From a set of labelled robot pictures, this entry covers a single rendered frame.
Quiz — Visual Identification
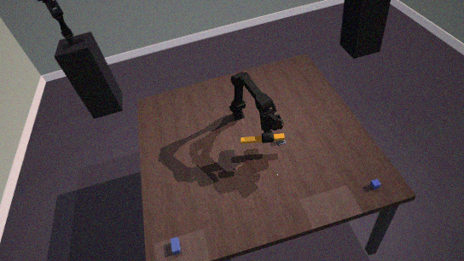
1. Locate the yellow bar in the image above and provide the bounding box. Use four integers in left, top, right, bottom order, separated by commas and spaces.
241, 133, 285, 144

